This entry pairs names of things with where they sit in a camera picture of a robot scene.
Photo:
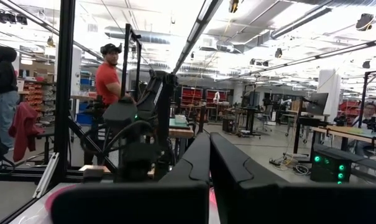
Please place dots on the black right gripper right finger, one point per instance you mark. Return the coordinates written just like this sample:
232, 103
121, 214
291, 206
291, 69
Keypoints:
268, 202

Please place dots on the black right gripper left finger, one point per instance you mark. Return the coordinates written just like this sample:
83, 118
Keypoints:
144, 202

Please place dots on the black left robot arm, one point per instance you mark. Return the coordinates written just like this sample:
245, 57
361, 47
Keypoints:
156, 102

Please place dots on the black box with green lights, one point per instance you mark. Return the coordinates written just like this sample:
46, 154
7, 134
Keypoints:
329, 169

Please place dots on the wooden work table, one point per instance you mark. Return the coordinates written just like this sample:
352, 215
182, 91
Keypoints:
181, 132

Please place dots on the pink plastic plate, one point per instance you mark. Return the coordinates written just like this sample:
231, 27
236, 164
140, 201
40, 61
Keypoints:
55, 195

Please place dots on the white box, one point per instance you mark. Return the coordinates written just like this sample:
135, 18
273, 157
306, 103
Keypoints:
180, 119

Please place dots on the blue storage bin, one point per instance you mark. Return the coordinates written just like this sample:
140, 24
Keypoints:
83, 119

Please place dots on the long wooden table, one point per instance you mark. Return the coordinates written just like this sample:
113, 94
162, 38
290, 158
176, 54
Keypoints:
346, 133

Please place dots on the computer monitor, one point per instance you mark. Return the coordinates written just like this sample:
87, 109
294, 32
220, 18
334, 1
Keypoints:
317, 103

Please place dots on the red shelf unit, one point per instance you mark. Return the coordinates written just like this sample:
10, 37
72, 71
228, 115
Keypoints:
191, 97
213, 96

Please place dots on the person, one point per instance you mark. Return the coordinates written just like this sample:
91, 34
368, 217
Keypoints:
106, 81
4, 81
369, 119

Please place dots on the red jacket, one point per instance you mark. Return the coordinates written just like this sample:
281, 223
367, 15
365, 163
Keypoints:
23, 130

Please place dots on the overhead beam with light strip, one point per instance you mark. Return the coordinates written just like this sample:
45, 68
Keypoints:
197, 29

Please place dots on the silver metal bracket strip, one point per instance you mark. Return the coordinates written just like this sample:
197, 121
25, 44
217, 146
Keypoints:
46, 175

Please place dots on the black aluminium frame post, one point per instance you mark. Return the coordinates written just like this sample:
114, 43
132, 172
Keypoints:
64, 93

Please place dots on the black frame stand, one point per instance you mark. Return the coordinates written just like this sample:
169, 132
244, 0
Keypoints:
364, 96

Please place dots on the silver ceiling duct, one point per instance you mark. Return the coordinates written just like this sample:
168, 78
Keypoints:
150, 37

